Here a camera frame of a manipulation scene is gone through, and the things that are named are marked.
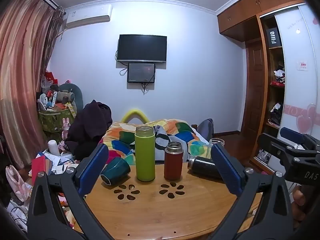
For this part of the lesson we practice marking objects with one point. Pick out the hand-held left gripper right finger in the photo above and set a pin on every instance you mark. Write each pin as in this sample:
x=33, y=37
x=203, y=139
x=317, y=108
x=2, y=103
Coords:
x=225, y=170

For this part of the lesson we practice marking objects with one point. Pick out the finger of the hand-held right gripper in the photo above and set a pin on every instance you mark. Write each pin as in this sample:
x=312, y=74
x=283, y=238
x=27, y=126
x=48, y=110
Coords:
x=271, y=143
x=291, y=133

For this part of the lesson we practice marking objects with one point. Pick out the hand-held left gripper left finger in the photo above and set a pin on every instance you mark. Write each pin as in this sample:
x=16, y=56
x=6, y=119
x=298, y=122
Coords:
x=96, y=165

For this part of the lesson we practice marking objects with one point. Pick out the teal cup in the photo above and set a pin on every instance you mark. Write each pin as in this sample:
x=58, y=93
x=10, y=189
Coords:
x=115, y=172

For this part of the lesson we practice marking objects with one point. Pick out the person's right hand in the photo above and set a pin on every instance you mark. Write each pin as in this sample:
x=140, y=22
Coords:
x=299, y=202

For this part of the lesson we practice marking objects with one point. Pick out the black thermos bottle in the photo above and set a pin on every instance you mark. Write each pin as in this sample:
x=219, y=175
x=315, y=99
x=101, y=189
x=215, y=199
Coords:
x=203, y=167

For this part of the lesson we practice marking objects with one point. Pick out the pile of folded clothes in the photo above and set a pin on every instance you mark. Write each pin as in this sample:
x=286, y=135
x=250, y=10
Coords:
x=276, y=115
x=278, y=76

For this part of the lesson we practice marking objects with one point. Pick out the clear glass jar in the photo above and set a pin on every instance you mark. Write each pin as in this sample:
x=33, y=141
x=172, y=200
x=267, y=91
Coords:
x=214, y=145

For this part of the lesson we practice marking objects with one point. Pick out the colourful patchwork blanket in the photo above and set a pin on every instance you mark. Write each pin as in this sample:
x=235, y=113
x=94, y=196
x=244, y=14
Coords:
x=125, y=140

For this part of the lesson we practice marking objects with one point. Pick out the dark jacket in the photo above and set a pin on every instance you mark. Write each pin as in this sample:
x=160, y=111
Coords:
x=90, y=125

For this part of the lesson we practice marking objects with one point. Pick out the white bottle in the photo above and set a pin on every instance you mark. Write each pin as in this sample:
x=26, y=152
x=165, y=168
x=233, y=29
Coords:
x=53, y=147

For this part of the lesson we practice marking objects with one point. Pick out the pink plush rabbit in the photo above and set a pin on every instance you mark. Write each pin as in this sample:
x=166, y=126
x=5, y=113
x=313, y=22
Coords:
x=66, y=128

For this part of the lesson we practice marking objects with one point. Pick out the green thermos bottle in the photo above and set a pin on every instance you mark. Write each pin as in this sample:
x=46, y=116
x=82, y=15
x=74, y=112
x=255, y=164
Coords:
x=145, y=155

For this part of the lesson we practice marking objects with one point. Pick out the red thermos bottle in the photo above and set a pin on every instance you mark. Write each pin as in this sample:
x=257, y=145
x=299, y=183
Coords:
x=173, y=163

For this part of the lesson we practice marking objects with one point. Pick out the red book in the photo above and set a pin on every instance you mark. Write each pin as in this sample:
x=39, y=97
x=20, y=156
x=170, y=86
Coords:
x=38, y=168

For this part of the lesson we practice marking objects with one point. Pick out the brown wooden door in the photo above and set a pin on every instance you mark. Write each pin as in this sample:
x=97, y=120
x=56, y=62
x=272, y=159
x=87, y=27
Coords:
x=255, y=87

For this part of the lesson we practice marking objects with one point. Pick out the white sliding wardrobe door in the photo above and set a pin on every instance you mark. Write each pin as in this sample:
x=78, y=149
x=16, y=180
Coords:
x=297, y=75

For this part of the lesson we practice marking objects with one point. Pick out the green storage basket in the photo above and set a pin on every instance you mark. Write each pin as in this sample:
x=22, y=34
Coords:
x=53, y=121

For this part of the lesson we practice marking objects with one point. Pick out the yellow curved cushion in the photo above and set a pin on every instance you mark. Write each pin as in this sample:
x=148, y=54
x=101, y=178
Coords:
x=135, y=112

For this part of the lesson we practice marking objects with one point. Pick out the grey curved pillow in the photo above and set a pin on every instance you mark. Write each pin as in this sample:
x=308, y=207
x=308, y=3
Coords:
x=75, y=91

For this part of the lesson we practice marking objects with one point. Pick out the pink plastic bag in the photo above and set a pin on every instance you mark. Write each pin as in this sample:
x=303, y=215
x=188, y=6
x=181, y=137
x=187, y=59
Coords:
x=17, y=183

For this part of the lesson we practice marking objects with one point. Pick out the black box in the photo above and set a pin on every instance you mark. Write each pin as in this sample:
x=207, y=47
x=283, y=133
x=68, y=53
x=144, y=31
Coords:
x=273, y=37

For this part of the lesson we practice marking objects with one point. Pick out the red paper bag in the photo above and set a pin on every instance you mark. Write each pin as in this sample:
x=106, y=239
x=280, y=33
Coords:
x=51, y=78

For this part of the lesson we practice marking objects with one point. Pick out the pink striped curtain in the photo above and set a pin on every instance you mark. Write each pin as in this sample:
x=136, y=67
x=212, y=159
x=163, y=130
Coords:
x=21, y=75

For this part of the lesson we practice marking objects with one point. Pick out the wooden wardrobe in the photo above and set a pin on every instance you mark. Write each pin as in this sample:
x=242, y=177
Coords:
x=252, y=12

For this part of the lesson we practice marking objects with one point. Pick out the white air conditioner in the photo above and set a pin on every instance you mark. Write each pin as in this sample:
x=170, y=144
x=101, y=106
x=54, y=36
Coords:
x=88, y=16

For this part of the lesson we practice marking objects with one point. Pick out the small black wall monitor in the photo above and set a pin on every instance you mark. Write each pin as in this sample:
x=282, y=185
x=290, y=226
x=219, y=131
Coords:
x=141, y=72

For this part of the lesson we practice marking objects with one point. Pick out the wall-mounted black television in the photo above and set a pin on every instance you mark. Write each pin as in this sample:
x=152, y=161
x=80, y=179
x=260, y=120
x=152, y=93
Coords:
x=142, y=48

